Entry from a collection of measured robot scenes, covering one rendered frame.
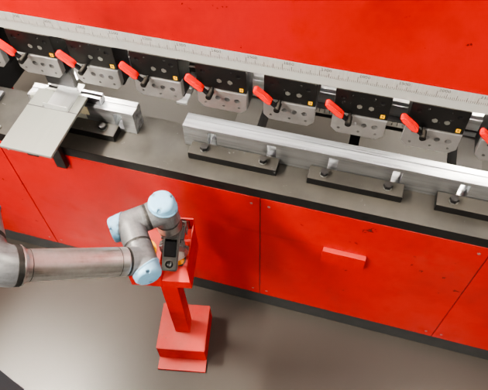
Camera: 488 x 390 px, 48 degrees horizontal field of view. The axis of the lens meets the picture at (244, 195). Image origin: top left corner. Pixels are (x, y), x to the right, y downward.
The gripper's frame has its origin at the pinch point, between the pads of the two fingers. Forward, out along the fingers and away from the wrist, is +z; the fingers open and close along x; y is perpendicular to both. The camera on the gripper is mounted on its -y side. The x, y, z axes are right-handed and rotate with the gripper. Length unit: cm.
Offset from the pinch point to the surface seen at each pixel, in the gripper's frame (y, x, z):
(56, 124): 34, 41, -24
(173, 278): -5.8, 0.7, 2.3
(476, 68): 26, -76, -65
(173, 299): -3.8, 4.9, 27.9
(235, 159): 30.3, -16.5, -14.7
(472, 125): 47, -93, -17
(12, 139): 27, 53, -25
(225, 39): 38, -15, -60
